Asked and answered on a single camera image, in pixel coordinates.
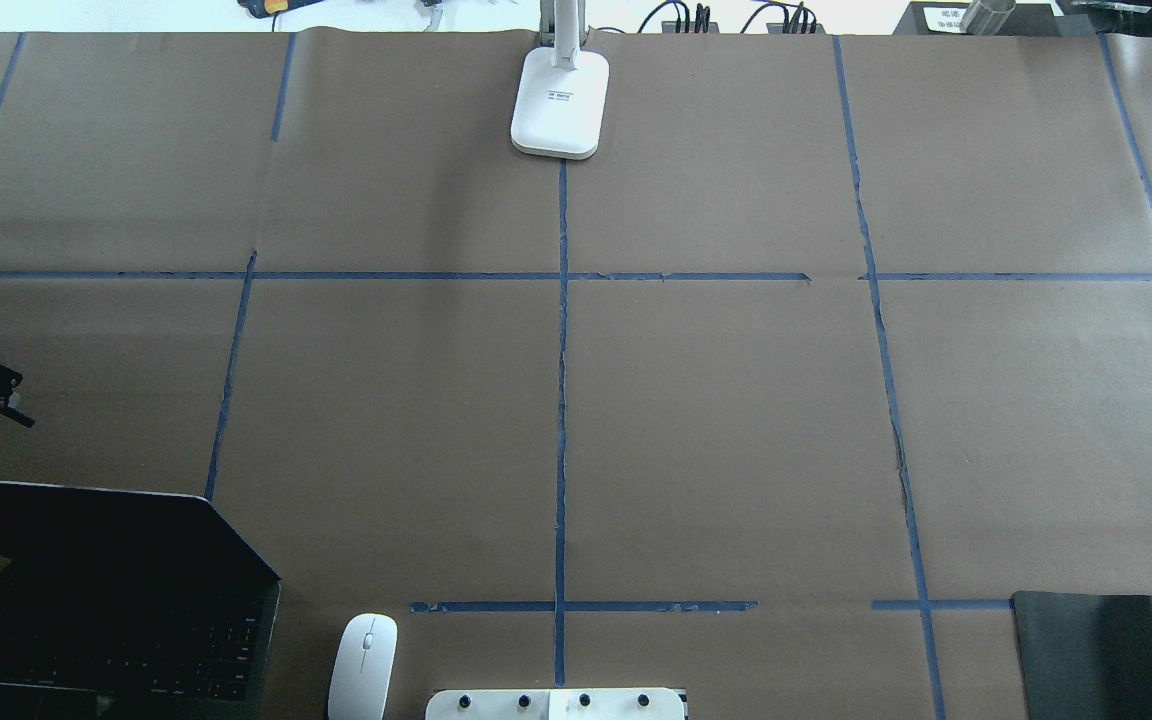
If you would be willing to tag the black mouse pad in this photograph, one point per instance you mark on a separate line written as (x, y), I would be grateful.
(1084, 656)

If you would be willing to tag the white computer mouse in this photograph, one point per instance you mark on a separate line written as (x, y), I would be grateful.
(361, 671)

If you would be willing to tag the black box with metal cylinder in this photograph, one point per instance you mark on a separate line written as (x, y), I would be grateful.
(977, 18)

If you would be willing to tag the grey laptop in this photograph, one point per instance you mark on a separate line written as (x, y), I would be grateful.
(123, 604)

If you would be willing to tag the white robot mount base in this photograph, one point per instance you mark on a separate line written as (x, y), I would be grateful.
(559, 703)

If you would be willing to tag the white desk lamp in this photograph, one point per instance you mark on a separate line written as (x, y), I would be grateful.
(560, 102)

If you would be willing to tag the black usb hub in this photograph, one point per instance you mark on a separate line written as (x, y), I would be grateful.
(782, 18)
(691, 18)

